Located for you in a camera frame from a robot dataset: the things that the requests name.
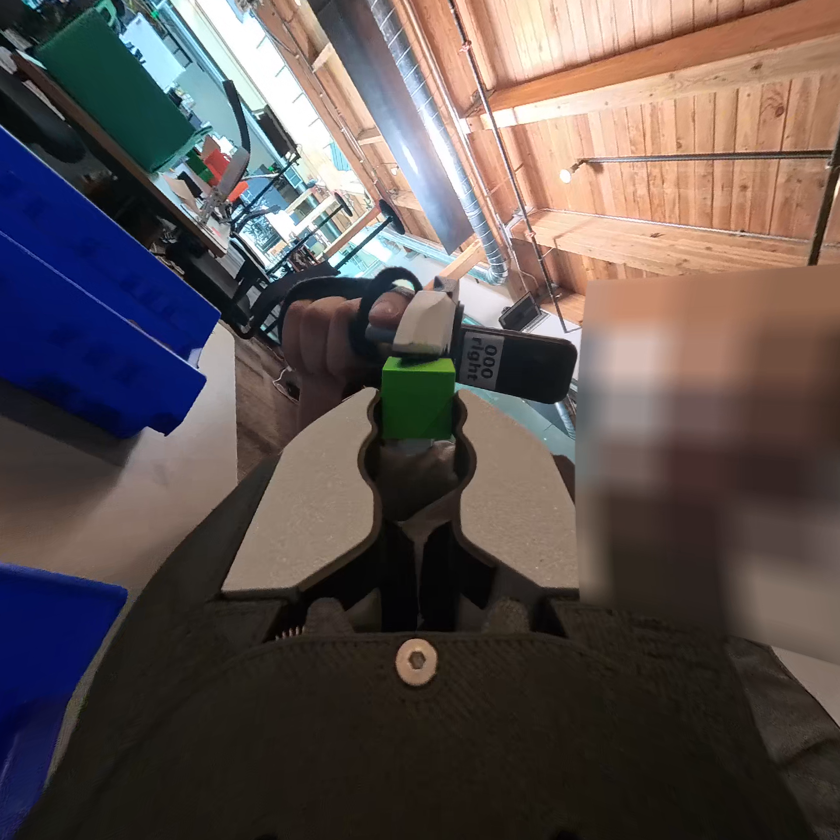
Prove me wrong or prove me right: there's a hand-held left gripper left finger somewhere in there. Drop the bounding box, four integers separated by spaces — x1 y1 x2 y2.
221 387 383 599

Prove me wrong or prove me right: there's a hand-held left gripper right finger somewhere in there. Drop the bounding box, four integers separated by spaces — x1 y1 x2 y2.
453 388 581 630

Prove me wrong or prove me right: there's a green cube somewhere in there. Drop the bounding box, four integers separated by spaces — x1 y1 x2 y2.
381 356 458 441

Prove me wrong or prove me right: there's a blue plastic bin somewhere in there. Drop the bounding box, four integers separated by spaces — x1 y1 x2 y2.
0 125 222 439
0 563 130 840

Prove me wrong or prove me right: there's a person's right hand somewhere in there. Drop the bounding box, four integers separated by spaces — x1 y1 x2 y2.
282 292 409 398

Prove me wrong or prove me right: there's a green partition board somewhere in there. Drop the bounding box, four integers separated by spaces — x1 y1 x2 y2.
34 12 198 173

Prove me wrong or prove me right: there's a wall-mounted black screen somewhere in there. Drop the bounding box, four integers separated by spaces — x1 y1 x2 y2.
499 290 550 332

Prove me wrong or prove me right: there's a metal ventilation duct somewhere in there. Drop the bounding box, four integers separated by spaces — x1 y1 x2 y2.
367 0 513 285

